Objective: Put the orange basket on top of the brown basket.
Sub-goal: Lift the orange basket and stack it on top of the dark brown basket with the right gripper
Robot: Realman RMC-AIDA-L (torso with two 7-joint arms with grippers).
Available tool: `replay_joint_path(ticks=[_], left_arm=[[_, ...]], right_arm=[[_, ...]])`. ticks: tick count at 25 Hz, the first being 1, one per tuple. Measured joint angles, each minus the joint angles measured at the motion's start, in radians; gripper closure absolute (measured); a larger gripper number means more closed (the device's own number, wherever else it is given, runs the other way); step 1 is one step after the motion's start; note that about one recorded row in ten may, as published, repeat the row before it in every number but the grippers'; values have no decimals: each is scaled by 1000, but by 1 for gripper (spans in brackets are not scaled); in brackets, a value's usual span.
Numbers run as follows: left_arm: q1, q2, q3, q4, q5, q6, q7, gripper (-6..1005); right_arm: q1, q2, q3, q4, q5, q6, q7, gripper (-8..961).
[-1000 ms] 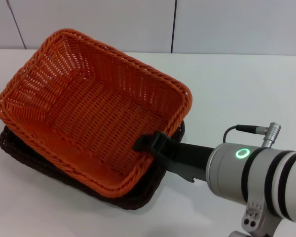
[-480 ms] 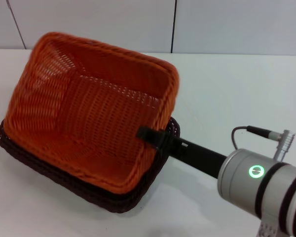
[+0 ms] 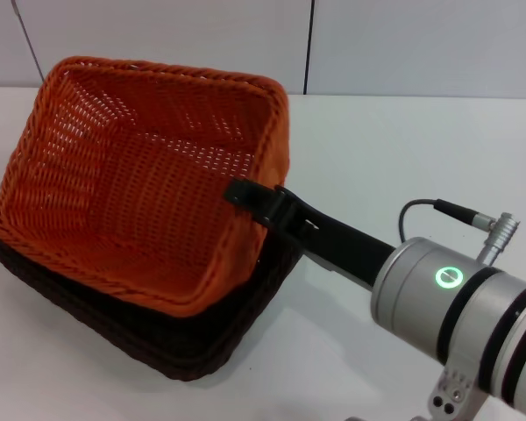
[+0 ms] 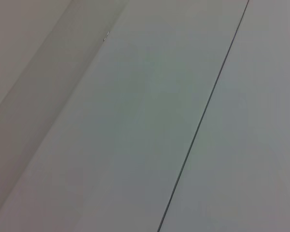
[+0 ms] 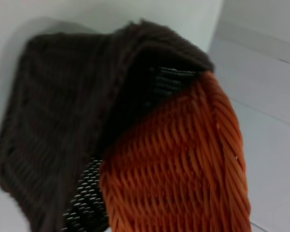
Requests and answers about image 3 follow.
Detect dark brown woven basket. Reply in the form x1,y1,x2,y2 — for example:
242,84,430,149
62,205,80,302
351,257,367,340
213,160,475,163
0,213,302,382

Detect silver cable connector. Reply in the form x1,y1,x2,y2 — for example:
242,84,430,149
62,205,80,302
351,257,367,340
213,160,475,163
476,211,515,268

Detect grey metal camera bracket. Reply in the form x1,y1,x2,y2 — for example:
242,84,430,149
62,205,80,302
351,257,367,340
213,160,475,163
426,362,488,421

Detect orange woven basket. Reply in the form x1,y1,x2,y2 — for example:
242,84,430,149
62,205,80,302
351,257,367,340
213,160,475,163
0,55,293,318

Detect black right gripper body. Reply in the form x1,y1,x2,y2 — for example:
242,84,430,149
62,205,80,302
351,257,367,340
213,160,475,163
266,187,399,291

